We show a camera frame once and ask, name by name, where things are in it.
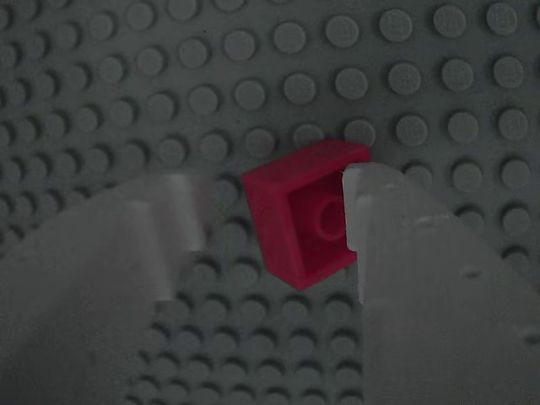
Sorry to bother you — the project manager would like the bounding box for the red Lego brick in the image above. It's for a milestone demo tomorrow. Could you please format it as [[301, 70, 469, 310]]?
[[240, 138, 372, 291]]

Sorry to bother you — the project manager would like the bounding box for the grey studded Lego baseplate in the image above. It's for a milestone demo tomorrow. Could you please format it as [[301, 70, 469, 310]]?
[[0, 0, 540, 405]]

